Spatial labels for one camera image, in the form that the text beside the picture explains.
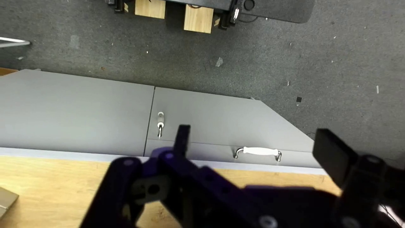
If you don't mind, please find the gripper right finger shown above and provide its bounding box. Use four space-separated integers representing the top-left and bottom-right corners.
312 128 405 228

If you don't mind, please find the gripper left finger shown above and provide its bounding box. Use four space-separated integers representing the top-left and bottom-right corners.
79 124 269 228

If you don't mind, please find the shallow grey drawer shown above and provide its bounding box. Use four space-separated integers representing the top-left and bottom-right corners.
143 139 322 169

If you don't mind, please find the grey file cabinet wooden top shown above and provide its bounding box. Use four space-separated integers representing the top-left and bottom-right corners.
0 68 343 228

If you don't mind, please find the plain grey cabinet door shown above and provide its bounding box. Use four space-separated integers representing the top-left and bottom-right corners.
0 69 155 157

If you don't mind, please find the black plate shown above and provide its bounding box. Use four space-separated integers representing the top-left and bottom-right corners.
168 0 315 24

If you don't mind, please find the wooden block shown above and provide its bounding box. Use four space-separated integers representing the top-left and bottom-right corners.
134 0 166 20
183 4 214 34

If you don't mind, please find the cardboard piece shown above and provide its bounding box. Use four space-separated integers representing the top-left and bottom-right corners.
0 186 19 219

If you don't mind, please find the white bar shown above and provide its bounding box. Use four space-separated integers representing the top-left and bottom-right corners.
0 37 31 48

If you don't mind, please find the white door handle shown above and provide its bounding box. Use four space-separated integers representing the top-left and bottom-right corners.
157 111 165 139

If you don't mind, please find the grey cabinet door with handle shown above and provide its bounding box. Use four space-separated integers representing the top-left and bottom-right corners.
146 86 317 153

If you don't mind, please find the white drawer handle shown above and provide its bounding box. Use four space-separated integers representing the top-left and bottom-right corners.
233 147 282 162

